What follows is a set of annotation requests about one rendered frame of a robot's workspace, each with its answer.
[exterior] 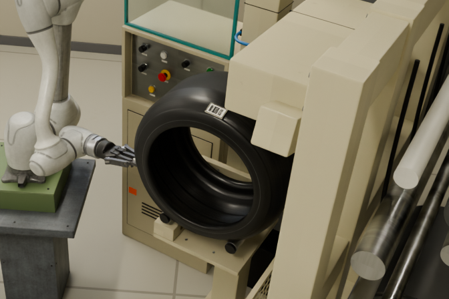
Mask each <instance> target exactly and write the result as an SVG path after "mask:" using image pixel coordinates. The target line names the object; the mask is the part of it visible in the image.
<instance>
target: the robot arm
mask: <svg viewBox="0 0 449 299"><path fill-rule="evenodd" d="M83 2H84V0H15V6H16V9H17V12H18V15H19V18H20V20H21V23H22V25H23V27H24V29H25V31H26V33H27V35H28V36H29V38H30V40H31V41H32V43H33V44H34V46H35V48H36V50H37V52H38V54H39V56H40V58H41V62H42V76H41V84H40V88H39V96H38V100H37V105H36V107H35V110H34V113H31V112H29V111H22V112H19V113H16V114H14V115H12V116H11V117H10V118H9V119H8V121H7V123H6V126H5V130H4V147H5V155H6V158H7V167H6V170H5V173H4V175H3V176H2V178H1V182H3V183H9V182H18V187H19V188H23V187H24V186H25V184H26V183H38V184H44V183H45V177H46V176H50V175H52V174H55V173H57V172H58V171H60V170H62V169H64V168H65V167H66V166H68V165H69V164H70V163H71V162H73V161H74V160H76V159H78V158H80V157H83V156H86V155H88V156H91V157H93V158H96V159H103V160H104V161H105V164H106V165H108V164H111V165H115V166H121V167H125V168H128V167H129V166H131V168H133V167H134V166H136V167H137V165H136V160H135V155H134V149H132V148H131V147H129V146H128V144H126V143H125V144H124V146H122V147H121V146H119V145H115V144H114V143H113V142H111V141H108V140H107V139H106V138H105V137H102V136H100V135H97V134H95V133H94V132H92V131H90V130H88V129H86V128H83V127H79V126H76V125H77V124H78V122H79V120H80V117H81V110H80V107H79V105H78V103H77V102H76V101H75V100H74V99H73V97H72V96H71V95H70V94H69V93H68V89H69V65H70V53H71V29H72V23H73V22H74V21H75V20H76V17H77V15H78V12H79V10H80V7H81V5H82V3H83Z"/></svg>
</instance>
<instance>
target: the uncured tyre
mask: <svg viewBox="0 0 449 299"><path fill-rule="evenodd" d="M228 73H229V72H228V71H207V72H204V73H199V74H196V75H192V76H190V77H187V78H186V79H184V80H182V81H181V82H180V83H178V84H177V85H175V86H174V87H173V88H172V89H171V90H170V91H169V92H168V93H166V94H165V95H164V96H162V97H161V98H160V99H159V100H158V101H157V102H156V103H154V104H153V105H152V106H151V107H150V109H149V110H148V112H147V113H146V114H145V115H144V116H143V118H142V120H141V122H140V124H139V126H138V129H137V131H136V136H135V140H134V155H135V160H136V165H137V168H138V172H139V174H140V177H141V180H142V183H143V184H144V187H145V188H146V191H147V192H148V194H149V195H150V197H151V198H152V200H153V201H154V203H155V204H156V205H157V206H158V207H159V208H160V209H161V210H162V211H163V212H164V213H165V214H166V215H167V216H168V217H169V218H170V219H171V220H173V221H174V222H176V223H177V224H179V225H180V226H182V227H183V228H185V229H187V230H189V231H191V232H194V233H195V234H198V235H201V236H205V237H208V238H214V239H217V240H244V239H247V238H251V237H253V236H256V235H257V234H260V233H261V232H262V231H264V230H266V229H267V228H268V227H269V226H271V225H272V224H273V223H274V222H275V221H276V220H277V218H278V217H279V216H280V215H281V212H282V211H283V210H284V208H285V202H286V198H287V191H288V187H289V181H290V177H291V170H292V167H293V160H294V156H295V153H293V154H291V155H290V156H288V157H284V156H281V155H279V154H276V153H274V152H271V151H269V150H267V149H263V148H261V147H259V146H256V145H253V144H252V143H251V139H252V136H253V132H254V128H255V124H256V120H255V119H251V118H249V117H246V116H243V115H241V114H238V113H235V112H233V111H230V110H228V111H227V112H226V113H225V115H224V117H223V118H222V119H220V118H218V117H216V116H213V115H211V114H209V113H207V112H205V111H206V109H207V107H208V106H209V105H210V103H213V104H215V105H218V106H220V107H223V108H225V99H226V92H227V80H228ZM225 109H226V108H225ZM190 127H193V128H197V129H201V130H204V131H207V132H208V133H211V134H212V135H215V136H217V137H218V138H220V139H221V140H223V141H224V142H225V143H226V144H228V145H229V146H230V147H231V148H232V149H233V150H234V151H235V152H236V153H237V154H238V156H239V157H240V158H241V159H242V161H243V163H244V164H245V166H246V167H247V169H248V171H249V174H250V177H251V180H252V181H251V182H244V181H239V180H235V179H232V178H230V177H228V176H225V175H224V174H222V173H220V172H218V171H217V170H216V169H214V168H213V167H212V166H211V165H210V164H209V163H208V162H207V161H206V160H205V159H204V158H203V157H202V156H201V154H200V153H199V151H198V150H197V148H196V146H195V144H194V141H193V139H192V135H191V132H190Z"/></svg>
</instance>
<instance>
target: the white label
mask: <svg viewBox="0 0 449 299"><path fill-rule="evenodd" d="M227 111H228V110H227V109H225V108H223V107H220V106H218V105H215V104H213V103H210V105H209V106H208V107H207V109H206V111H205V112H207V113H209V114H211V115H213V116H216V117H218V118H220V119H222V118H223V117H224V115H225V113H226V112H227Z"/></svg>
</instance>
